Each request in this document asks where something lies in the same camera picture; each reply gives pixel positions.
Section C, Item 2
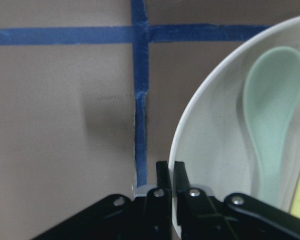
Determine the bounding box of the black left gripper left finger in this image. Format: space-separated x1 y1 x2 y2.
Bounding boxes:
129 161 172 240

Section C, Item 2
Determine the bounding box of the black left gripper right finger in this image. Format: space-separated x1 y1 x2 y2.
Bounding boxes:
173 161 238 240

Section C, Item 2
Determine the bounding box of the white round plate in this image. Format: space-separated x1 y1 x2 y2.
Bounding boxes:
169 12 300 237

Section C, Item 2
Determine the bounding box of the pale green plastic spoon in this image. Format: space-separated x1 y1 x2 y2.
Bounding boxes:
242 46 300 206

